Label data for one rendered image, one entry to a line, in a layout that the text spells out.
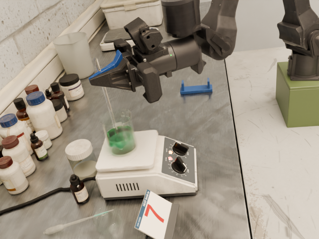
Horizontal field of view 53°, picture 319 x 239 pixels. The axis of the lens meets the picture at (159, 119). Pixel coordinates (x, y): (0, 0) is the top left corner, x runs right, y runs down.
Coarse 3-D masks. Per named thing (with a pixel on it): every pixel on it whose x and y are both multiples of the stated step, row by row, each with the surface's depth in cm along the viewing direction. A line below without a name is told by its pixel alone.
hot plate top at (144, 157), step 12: (144, 132) 71; (156, 132) 71; (144, 144) 68; (156, 144) 67; (108, 156) 66; (132, 156) 65; (144, 156) 64; (96, 168) 64; (108, 168) 63; (120, 168) 63; (132, 168) 63; (144, 168) 62
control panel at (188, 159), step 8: (168, 144) 71; (184, 144) 73; (168, 152) 68; (192, 152) 72; (168, 160) 66; (184, 160) 68; (192, 160) 69; (168, 168) 65; (192, 168) 67; (176, 176) 64; (184, 176) 64; (192, 176) 65
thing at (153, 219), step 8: (152, 200) 62; (160, 200) 63; (152, 208) 61; (160, 208) 62; (144, 216) 59; (152, 216) 59; (160, 216) 60; (144, 224) 57; (152, 224) 58; (160, 224) 59; (152, 232) 57; (160, 232) 58
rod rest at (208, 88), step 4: (208, 80) 100; (208, 84) 99; (180, 88) 103; (184, 88) 102; (188, 88) 102; (192, 88) 101; (196, 88) 101; (200, 88) 101; (204, 88) 100; (208, 88) 99; (180, 92) 101; (184, 92) 101; (188, 92) 100; (192, 92) 100; (196, 92) 100; (200, 92) 100
